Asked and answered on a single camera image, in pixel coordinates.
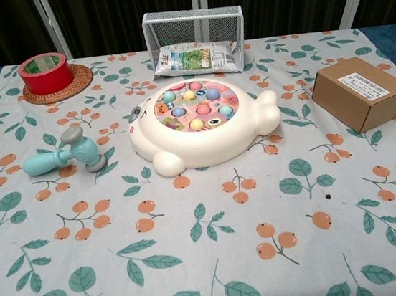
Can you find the light blue toy hammer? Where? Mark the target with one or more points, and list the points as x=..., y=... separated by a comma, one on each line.
x=41, y=163

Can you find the white fish-shaped toy game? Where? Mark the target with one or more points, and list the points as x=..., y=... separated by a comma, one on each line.
x=219, y=145

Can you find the floral fruit print tablecloth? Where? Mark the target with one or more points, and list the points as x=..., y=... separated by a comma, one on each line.
x=207, y=226

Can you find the printed snack packet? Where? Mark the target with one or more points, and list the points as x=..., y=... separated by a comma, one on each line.
x=191, y=60

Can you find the woven rattan coaster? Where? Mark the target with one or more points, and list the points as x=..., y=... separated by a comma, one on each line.
x=82, y=80

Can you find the brown cardboard box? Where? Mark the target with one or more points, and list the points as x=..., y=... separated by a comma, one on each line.
x=343, y=97

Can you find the red tape roll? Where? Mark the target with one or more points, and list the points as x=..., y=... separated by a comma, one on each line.
x=49, y=81

